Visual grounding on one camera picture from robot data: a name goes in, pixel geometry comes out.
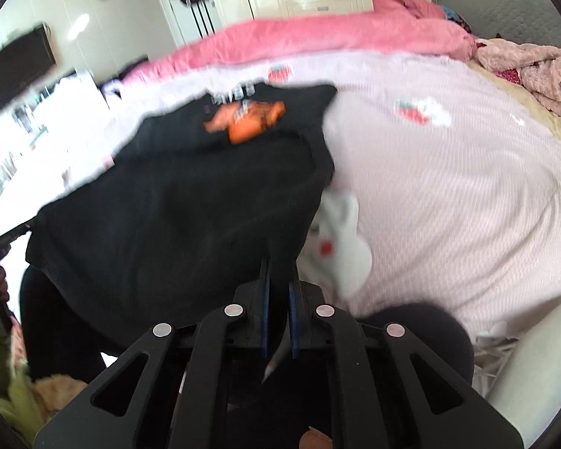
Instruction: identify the black shirt with orange patches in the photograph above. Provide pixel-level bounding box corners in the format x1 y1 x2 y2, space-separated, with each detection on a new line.
20 82 337 382

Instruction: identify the cluttered white desk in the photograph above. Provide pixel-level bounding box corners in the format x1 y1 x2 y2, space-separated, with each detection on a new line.
0 72 113 229

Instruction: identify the lilac strawberry bed sheet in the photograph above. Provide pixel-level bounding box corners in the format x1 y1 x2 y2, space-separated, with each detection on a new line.
112 52 561 337

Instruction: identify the dusty pink fuzzy garment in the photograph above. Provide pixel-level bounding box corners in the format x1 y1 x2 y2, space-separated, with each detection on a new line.
475 39 561 116

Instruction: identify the pink blanket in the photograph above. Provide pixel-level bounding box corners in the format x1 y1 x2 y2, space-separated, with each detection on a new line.
123 0 476 83

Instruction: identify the grey padded headboard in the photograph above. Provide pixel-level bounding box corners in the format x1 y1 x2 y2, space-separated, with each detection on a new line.
433 0 561 48

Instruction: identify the black wall television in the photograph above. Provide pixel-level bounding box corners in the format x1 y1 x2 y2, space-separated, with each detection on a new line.
0 24 56 111

